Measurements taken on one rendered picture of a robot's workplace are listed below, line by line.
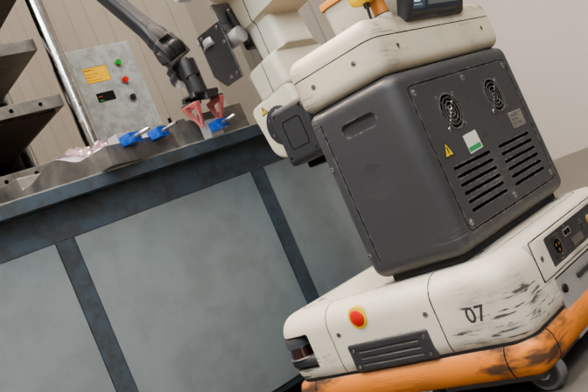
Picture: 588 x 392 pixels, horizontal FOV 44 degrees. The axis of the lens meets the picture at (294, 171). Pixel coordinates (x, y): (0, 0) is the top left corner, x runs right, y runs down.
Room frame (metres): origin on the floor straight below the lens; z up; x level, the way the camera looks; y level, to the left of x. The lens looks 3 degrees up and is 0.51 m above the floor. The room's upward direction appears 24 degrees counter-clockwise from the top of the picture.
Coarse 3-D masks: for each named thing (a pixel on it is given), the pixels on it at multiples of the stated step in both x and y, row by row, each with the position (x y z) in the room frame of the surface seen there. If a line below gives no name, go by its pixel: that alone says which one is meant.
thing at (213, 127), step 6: (234, 114) 2.05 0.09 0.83; (210, 120) 2.10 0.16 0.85; (216, 120) 2.07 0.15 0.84; (222, 120) 2.08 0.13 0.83; (228, 120) 2.06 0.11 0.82; (210, 126) 2.09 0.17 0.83; (216, 126) 2.07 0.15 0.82; (222, 126) 2.08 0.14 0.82; (204, 132) 2.11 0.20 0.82; (210, 132) 2.09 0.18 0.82; (216, 132) 2.11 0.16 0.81; (222, 132) 2.12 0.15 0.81
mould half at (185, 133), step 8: (232, 104) 2.24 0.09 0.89; (240, 104) 2.26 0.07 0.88; (208, 112) 2.18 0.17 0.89; (224, 112) 2.21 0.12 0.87; (232, 112) 2.23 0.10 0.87; (240, 112) 2.25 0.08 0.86; (184, 120) 2.12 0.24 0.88; (232, 120) 2.22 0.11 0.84; (240, 120) 2.24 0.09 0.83; (176, 128) 2.10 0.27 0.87; (184, 128) 2.11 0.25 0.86; (192, 128) 2.13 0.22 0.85; (232, 128) 2.22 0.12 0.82; (176, 136) 2.10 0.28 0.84; (184, 136) 2.11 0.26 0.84; (192, 136) 2.13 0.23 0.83; (200, 136) 2.14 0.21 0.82; (184, 144) 2.10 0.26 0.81
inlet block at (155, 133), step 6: (156, 126) 2.01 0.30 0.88; (162, 126) 1.98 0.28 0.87; (168, 126) 1.95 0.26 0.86; (174, 126) 1.95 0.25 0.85; (150, 132) 1.97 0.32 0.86; (156, 132) 1.96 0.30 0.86; (162, 132) 1.97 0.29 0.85; (168, 132) 1.99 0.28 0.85; (156, 138) 1.97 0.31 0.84; (162, 138) 2.01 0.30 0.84
